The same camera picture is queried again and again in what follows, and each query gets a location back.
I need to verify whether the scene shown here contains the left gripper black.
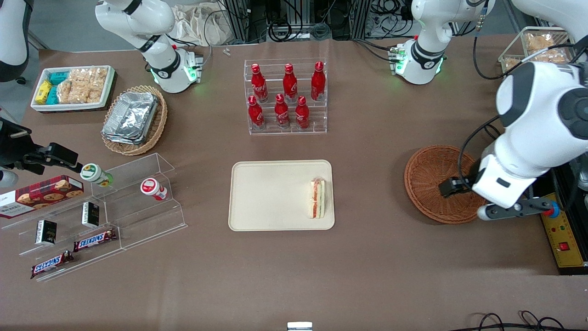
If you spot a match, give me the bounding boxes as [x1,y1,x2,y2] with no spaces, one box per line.
[438,168,483,199]

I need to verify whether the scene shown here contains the triangular sandwich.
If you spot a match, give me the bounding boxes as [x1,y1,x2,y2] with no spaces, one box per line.
[309,177,326,220]

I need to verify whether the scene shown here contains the round brown wicker basket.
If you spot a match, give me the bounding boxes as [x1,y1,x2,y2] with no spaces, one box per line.
[404,145,490,225]

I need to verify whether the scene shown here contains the white rectangular snack tray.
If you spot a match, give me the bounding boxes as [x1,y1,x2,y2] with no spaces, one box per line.
[30,65,116,113]

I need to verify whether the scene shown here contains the aluminium foil tray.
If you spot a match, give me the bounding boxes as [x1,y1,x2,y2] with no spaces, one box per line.
[103,131,148,146]
[104,91,159,138]

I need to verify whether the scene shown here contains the oval light wicker basket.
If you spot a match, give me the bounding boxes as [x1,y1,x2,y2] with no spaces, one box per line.
[101,85,168,156]

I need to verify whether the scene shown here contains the beige plastic tray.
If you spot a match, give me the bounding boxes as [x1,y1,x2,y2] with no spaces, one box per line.
[228,160,335,231]

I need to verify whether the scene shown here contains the green lid drink bottle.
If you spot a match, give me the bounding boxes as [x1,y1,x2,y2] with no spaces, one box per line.
[80,163,114,188]

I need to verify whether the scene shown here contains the red cookie box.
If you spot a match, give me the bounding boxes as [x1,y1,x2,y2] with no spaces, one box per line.
[0,175,85,219]

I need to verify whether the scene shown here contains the small black box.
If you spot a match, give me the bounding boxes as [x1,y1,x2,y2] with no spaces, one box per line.
[81,201,101,229]
[35,220,58,245]

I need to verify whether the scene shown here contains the clear bag of rice crackers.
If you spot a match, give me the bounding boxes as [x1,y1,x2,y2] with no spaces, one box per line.
[57,79,102,105]
[69,67,109,92]

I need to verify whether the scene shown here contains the yellow snack packet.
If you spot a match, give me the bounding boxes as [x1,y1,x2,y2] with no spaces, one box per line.
[35,80,53,105]

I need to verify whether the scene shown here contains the snickers chocolate bar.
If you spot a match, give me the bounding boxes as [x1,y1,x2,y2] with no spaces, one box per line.
[30,250,75,280]
[73,228,118,253]

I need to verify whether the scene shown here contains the red lid drink bottle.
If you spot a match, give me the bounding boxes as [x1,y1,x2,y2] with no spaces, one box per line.
[140,178,169,201]

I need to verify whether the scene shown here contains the clear acrylic stepped shelf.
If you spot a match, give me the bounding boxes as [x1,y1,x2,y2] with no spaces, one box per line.
[0,153,188,282]

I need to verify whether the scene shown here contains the black control box yellow panel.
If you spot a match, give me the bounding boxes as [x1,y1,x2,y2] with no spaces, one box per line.
[528,156,588,276]

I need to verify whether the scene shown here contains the red cola bottle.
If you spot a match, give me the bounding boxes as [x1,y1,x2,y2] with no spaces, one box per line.
[283,63,298,103]
[294,96,311,130]
[248,95,266,130]
[274,94,291,129]
[311,61,327,102]
[251,63,269,103]

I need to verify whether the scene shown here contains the clear acrylic bottle rack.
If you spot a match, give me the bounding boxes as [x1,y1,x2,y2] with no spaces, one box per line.
[243,58,328,136]

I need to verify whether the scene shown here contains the beige crumpled cloth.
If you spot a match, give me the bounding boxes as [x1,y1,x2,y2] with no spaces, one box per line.
[171,4,236,47]

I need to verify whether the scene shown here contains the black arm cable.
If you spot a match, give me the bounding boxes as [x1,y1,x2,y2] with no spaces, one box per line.
[457,115,502,185]

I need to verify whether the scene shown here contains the black cable bundle on table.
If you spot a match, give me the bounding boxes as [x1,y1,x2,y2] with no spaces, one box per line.
[481,122,507,144]

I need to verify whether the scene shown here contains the wire snack rack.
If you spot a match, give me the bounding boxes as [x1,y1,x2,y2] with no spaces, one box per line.
[498,27,571,75]

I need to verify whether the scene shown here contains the black cable at table edge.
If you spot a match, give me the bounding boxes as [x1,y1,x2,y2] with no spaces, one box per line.
[458,311,571,331]

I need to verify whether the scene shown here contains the black cables at arm base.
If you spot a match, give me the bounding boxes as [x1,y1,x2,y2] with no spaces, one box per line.
[166,8,230,70]
[352,38,406,63]

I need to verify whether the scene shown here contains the aluminium frame rack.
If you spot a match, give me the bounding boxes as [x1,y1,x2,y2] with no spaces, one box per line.
[220,0,416,43]

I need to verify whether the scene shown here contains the coiled black cable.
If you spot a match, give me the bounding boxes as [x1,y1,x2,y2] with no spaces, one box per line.
[268,19,293,43]

